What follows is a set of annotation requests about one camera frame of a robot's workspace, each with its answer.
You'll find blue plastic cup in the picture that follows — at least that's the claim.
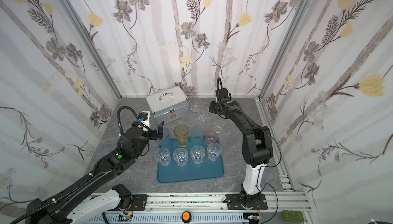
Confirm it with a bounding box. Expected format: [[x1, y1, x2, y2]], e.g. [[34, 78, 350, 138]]
[[157, 128, 172, 149]]

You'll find yellow plastic cup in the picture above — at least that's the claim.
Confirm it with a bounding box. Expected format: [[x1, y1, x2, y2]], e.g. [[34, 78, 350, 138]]
[[174, 124, 189, 147]]

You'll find clear glass tumbler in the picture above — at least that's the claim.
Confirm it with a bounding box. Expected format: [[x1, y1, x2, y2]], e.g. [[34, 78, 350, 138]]
[[189, 97, 201, 113], [190, 146, 206, 164], [207, 143, 222, 161], [155, 147, 172, 166], [198, 105, 209, 121], [173, 148, 188, 167], [213, 119, 225, 134]]

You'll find pink plastic cup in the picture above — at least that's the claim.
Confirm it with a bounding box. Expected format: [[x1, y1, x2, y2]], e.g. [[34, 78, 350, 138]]
[[205, 131, 218, 145]]

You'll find teal plastic cup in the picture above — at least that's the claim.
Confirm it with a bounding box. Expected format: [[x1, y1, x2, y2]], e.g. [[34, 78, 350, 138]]
[[190, 127, 204, 146]]

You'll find teal plastic tray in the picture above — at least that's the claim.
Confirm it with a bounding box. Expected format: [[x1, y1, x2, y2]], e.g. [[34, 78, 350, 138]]
[[157, 137, 224, 184]]

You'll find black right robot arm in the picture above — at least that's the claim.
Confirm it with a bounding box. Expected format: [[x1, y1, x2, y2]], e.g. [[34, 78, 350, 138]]
[[209, 77, 274, 209]]

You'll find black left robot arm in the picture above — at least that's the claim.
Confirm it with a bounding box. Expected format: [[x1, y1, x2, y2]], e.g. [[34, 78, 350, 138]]
[[13, 106, 164, 224]]

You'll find silver first aid case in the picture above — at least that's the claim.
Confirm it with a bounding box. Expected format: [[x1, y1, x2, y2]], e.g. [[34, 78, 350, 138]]
[[146, 87, 189, 125]]

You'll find orange emergency button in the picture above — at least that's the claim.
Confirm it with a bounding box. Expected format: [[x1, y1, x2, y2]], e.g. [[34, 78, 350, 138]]
[[181, 211, 192, 224]]

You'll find green circuit board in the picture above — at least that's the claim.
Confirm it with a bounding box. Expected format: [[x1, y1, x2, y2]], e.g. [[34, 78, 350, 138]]
[[282, 210, 306, 223]]

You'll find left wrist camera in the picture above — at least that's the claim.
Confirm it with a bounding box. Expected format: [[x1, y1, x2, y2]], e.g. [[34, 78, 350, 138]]
[[138, 110, 150, 128]]

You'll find white perforated cable duct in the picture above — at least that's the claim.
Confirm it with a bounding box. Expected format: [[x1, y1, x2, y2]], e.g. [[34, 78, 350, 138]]
[[91, 213, 252, 224]]

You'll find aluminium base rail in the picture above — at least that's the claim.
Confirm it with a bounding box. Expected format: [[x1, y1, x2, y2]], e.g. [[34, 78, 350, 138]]
[[76, 174, 320, 224]]

